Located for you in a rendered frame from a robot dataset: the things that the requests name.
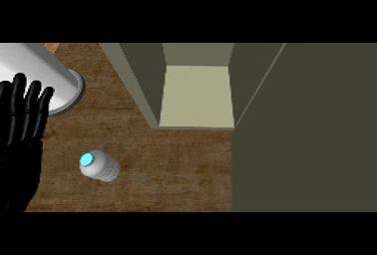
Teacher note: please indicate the water bottle with cyan cap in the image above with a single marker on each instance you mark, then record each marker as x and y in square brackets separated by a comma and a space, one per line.
[100, 167]

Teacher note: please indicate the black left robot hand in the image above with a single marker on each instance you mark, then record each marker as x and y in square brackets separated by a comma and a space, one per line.
[17, 159]

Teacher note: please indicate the olive green open cabinet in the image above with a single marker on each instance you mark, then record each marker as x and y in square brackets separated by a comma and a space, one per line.
[195, 96]

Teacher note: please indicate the white cylindrical appliance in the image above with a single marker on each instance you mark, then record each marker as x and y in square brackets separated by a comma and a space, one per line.
[37, 74]

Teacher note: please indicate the dark olive cabinet door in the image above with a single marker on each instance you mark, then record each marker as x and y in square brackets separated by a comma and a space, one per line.
[303, 132]

